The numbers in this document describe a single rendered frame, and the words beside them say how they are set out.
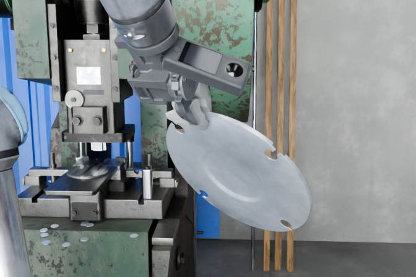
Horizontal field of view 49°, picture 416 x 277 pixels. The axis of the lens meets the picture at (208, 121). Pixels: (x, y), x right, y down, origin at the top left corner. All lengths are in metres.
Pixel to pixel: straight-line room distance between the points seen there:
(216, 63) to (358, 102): 2.12
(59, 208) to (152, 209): 0.28
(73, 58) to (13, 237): 0.68
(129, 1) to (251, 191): 0.43
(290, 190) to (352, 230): 2.15
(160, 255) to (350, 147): 1.69
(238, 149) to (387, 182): 2.15
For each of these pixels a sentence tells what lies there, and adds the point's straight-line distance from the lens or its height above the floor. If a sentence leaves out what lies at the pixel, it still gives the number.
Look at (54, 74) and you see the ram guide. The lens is 1.40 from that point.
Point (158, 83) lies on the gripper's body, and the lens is 0.63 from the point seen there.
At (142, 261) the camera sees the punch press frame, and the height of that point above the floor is 0.56.
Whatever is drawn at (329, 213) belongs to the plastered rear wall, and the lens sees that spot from 2.82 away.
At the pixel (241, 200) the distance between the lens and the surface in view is 0.86.
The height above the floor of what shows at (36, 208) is 0.67.
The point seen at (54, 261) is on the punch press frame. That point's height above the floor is 0.55.
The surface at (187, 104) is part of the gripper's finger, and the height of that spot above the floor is 1.08.
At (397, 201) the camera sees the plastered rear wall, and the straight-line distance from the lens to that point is 2.90.
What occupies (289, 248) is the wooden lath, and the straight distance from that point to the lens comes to 2.46.
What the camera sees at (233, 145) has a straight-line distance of 0.74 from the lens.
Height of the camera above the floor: 1.17
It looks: 10 degrees down
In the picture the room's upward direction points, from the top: straight up
